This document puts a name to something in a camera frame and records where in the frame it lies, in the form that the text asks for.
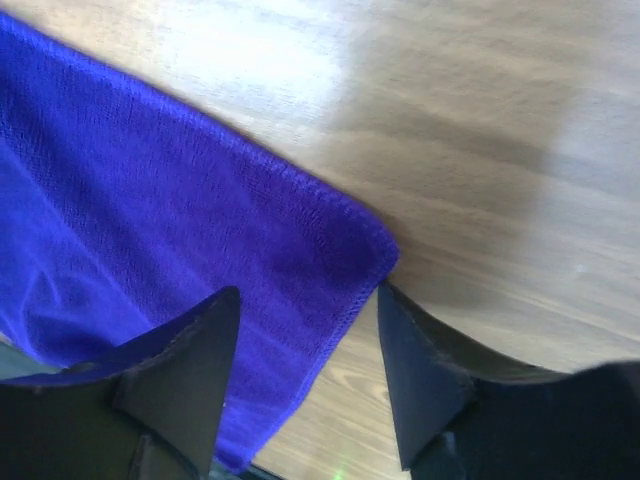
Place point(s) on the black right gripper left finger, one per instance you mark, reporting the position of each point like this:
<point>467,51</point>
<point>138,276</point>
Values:
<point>147,409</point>

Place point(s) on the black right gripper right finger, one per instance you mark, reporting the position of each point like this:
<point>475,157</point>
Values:
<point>462,410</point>

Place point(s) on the purple towel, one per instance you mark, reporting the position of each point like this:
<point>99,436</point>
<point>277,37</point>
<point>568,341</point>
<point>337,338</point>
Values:
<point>122,208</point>

